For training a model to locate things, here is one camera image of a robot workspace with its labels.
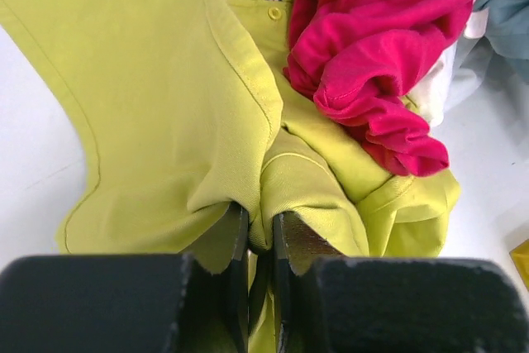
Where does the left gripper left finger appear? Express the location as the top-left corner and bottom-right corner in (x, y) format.
(1, 203), (249, 352)

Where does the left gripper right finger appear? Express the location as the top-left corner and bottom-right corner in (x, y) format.
(273, 212), (528, 352)

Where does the yellow-green cloth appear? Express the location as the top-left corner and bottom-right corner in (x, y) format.
(0, 0), (462, 353)

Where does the white cloth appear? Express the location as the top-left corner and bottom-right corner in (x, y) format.
(407, 8), (488, 126)

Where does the pink red cloth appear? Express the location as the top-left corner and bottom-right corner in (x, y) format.
(284, 0), (474, 177)

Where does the light blue cloth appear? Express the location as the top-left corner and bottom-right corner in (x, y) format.
(474, 0), (528, 60)

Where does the yellow cube block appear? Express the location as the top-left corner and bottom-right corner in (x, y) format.
(510, 240), (529, 288)

